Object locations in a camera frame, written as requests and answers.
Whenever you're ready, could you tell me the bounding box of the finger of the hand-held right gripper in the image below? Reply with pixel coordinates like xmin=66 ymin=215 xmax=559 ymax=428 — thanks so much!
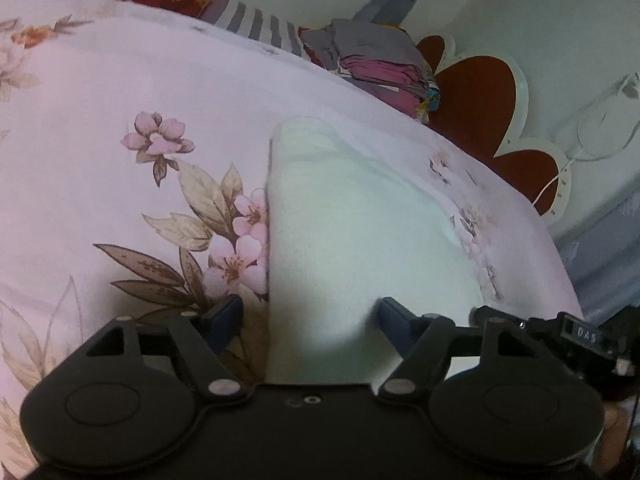
xmin=471 ymin=305 xmax=533 ymax=333

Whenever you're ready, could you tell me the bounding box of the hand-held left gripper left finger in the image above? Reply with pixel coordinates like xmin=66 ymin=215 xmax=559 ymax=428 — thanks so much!
xmin=87 ymin=294 xmax=251 ymax=402

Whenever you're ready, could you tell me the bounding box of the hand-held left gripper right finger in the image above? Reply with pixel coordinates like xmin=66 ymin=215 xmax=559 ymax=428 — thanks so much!
xmin=376 ymin=297 xmax=538 ymax=404

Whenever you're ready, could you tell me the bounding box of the white towel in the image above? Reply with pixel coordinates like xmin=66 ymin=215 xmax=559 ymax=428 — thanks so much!
xmin=265 ymin=116 xmax=501 ymax=386

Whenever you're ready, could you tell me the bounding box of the pile of folded clothes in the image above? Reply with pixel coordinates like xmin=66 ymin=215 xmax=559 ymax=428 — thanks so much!
xmin=299 ymin=18 xmax=443 ymax=123

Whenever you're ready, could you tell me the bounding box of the pink floral blanket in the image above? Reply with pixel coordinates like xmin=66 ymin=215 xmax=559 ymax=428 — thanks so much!
xmin=0 ymin=0 xmax=583 ymax=480

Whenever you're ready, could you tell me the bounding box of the brown white scalloped headboard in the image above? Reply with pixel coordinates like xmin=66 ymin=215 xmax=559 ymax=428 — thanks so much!
xmin=415 ymin=35 xmax=573 ymax=218

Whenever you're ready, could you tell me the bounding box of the grey white striped cloth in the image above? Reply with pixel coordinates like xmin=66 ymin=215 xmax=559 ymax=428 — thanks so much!
xmin=202 ymin=0 xmax=313 ymax=63

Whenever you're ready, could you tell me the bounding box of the grey curtain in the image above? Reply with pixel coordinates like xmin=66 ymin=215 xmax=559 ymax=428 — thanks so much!
xmin=357 ymin=0 xmax=426 ymax=28

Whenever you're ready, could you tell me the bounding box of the white cable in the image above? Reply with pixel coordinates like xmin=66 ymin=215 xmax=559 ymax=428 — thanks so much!
xmin=532 ymin=75 xmax=640 ymax=207

